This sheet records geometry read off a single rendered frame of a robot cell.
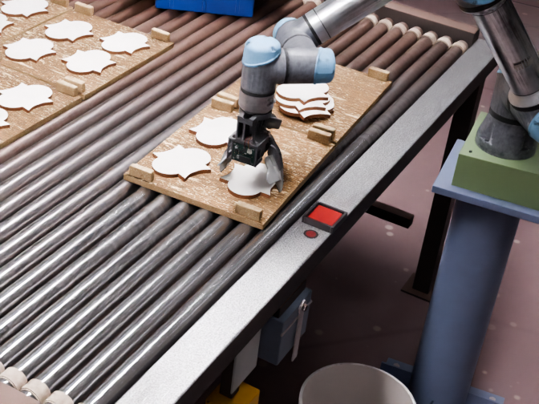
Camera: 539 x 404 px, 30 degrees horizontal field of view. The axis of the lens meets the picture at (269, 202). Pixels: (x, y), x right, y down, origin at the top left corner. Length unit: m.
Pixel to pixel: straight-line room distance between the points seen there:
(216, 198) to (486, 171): 0.68
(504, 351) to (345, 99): 1.16
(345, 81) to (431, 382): 0.88
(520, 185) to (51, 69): 1.23
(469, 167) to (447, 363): 0.64
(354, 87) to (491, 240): 0.55
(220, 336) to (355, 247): 1.91
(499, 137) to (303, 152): 0.47
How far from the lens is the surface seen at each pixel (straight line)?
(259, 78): 2.08
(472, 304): 2.74
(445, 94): 2.86
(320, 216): 2.21
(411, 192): 4.12
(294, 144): 2.44
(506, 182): 2.49
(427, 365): 2.91
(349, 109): 2.64
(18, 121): 2.47
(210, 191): 2.23
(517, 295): 3.71
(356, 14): 2.22
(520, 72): 2.26
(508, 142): 2.49
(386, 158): 2.49
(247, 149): 2.15
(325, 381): 2.69
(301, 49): 2.12
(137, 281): 2.01
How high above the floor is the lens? 2.16
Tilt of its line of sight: 33 degrees down
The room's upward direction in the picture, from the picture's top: 7 degrees clockwise
